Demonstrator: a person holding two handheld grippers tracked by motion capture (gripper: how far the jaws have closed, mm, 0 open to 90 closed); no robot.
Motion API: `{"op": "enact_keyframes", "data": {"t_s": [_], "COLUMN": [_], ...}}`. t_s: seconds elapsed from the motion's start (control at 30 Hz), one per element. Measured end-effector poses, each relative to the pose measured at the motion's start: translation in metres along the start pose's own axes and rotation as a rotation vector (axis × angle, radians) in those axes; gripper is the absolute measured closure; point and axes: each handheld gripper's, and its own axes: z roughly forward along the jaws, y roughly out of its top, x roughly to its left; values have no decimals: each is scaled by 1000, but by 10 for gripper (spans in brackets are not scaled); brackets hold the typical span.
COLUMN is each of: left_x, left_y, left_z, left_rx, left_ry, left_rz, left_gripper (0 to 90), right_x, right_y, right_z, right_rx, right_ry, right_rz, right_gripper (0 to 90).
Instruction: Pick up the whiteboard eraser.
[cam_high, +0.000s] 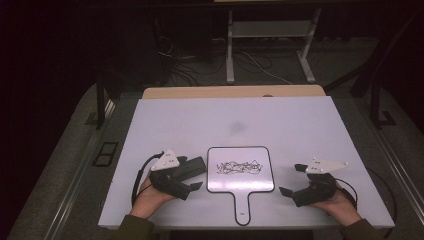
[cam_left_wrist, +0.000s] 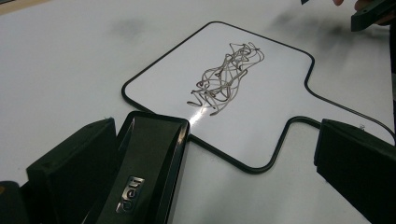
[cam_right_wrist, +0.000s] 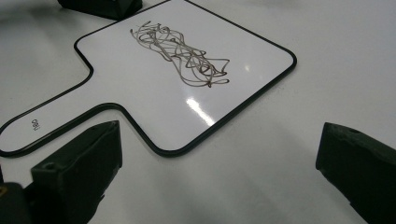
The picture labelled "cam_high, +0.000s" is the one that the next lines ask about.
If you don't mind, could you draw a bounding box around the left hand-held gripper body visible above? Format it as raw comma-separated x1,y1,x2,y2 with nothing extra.
148,149,193,201

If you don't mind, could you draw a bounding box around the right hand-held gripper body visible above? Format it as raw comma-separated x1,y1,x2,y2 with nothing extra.
291,157,350,208

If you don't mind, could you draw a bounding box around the black whiteboard eraser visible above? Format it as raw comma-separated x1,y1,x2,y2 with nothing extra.
173,156,208,183

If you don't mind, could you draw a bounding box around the small whiteboard with handle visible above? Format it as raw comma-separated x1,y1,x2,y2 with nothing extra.
206,145,276,227

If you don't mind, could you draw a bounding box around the person's left hand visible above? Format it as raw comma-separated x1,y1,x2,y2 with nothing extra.
129,177,176,220

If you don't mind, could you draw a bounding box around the person's right hand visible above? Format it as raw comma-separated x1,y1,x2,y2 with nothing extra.
311,189,363,228

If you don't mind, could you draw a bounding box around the black metal stand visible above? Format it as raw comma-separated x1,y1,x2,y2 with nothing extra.
95,73,116,131
369,79,398,130

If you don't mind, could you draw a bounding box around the white metal stand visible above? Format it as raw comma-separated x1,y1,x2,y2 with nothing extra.
225,9,322,85

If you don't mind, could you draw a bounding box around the right hand-held gripper cable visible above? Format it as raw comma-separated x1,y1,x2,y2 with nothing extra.
334,166,398,240

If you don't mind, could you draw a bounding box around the black floor cable bundle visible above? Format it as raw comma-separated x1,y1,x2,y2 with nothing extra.
155,33,228,88

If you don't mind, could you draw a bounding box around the metal floor rail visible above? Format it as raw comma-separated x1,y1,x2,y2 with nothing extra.
43,99,116,240
364,106,424,214

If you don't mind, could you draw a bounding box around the white floor cable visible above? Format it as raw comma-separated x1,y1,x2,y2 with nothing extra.
239,50,294,86

